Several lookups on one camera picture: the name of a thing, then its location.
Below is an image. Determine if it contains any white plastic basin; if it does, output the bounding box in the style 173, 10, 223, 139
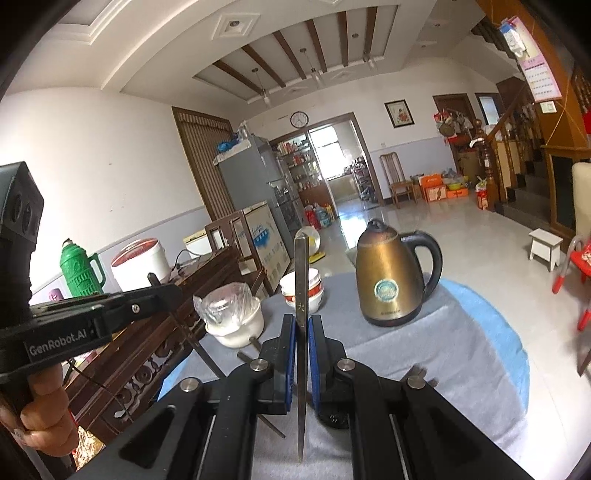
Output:
205, 298, 265, 350

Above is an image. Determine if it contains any red plastic child chair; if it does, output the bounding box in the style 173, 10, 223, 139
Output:
551, 234, 591, 332

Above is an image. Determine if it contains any clear plastic bag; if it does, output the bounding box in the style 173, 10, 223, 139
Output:
192, 283, 262, 326

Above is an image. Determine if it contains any tall-backed wooden chair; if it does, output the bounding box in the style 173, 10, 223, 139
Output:
379, 152, 417, 206

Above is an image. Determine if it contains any white step stool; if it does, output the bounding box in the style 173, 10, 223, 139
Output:
528, 228, 564, 272

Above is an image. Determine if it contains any ceiling pendant light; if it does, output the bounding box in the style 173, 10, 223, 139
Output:
362, 28, 378, 71
299, 47, 325, 89
250, 68, 271, 108

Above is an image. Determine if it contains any wooden stair railing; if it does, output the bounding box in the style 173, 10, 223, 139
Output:
471, 78, 555, 213

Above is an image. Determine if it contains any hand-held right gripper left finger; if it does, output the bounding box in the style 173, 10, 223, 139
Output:
81, 315, 297, 480

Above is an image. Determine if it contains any orange wooden pillar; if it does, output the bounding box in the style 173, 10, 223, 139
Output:
475, 0, 591, 155

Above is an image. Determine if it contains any light blue table cover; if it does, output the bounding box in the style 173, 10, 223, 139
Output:
159, 276, 532, 418

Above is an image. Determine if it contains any green thermos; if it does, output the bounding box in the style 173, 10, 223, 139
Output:
59, 237, 105, 297

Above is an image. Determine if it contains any white bowl red band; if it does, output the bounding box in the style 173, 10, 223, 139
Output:
281, 284, 323, 302

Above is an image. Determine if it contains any cream sofa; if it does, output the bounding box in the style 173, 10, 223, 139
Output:
571, 161, 591, 241

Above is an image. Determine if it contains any kitchen shelf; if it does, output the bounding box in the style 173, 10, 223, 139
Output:
276, 141, 324, 195

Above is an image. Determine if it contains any white electric fan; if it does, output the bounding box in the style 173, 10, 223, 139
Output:
299, 226, 322, 256

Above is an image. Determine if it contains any dark brown wooden chair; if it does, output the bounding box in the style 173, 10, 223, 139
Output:
204, 210, 260, 280

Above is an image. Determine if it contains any grey refrigerator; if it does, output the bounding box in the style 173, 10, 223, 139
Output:
213, 135, 302, 241

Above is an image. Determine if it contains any white rice cooker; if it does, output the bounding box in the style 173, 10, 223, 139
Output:
110, 237, 172, 293

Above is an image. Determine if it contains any pink wall calendar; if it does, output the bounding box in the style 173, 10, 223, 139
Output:
519, 17, 563, 103

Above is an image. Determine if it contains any framed picture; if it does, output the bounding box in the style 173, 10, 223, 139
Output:
384, 99, 414, 129

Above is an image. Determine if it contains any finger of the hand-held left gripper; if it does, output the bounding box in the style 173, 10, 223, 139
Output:
99, 282, 183, 336

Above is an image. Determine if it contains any person's left hand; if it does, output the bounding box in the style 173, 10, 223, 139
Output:
0, 359, 80, 448

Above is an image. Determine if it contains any orange cardboard box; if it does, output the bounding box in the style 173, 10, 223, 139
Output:
420, 172, 448, 203

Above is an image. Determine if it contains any carved dark wooden bench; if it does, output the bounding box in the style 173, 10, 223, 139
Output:
64, 246, 260, 445

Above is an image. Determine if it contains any white chest freezer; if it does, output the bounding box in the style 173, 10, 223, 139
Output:
183, 202, 292, 283

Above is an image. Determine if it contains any brown wooden door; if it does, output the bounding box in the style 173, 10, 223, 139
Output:
171, 106, 237, 223

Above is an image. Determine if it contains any brass electric kettle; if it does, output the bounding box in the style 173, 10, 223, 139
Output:
355, 219, 443, 328

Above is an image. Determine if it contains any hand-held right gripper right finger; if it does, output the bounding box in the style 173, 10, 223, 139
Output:
308, 314, 536, 480

